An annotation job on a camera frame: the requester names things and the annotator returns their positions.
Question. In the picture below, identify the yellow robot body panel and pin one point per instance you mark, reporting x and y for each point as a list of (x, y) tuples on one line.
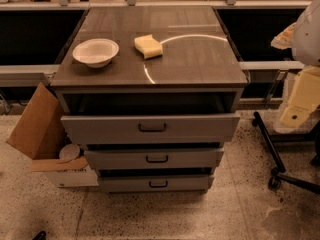
[(304, 98)]

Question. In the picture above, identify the white bowl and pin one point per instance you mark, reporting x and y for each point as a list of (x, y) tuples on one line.
[(96, 53)]

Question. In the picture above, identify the open cardboard box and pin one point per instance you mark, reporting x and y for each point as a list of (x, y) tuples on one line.
[(40, 135)]

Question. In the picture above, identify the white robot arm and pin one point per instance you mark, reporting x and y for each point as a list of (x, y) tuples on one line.
[(303, 36)]

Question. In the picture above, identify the grey drawer cabinet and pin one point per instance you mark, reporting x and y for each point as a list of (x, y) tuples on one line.
[(197, 74)]

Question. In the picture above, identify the grey drawer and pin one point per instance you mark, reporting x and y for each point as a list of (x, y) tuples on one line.
[(150, 129), (156, 183), (154, 158)]

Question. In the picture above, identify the black object on floor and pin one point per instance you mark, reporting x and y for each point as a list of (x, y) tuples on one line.
[(40, 236)]

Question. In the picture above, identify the grey bottom drawer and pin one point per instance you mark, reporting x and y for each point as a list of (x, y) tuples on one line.
[(156, 183)]

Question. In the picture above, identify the small bowl in box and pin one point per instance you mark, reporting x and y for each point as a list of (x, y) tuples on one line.
[(70, 152)]

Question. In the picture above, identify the grey middle drawer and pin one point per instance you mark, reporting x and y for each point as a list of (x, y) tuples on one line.
[(154, 158)]

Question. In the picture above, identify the grey top drawer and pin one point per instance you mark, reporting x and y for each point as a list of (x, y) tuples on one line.
[(150, 129)]

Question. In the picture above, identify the yellow sponge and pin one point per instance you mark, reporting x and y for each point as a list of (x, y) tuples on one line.
[(148, 46)]

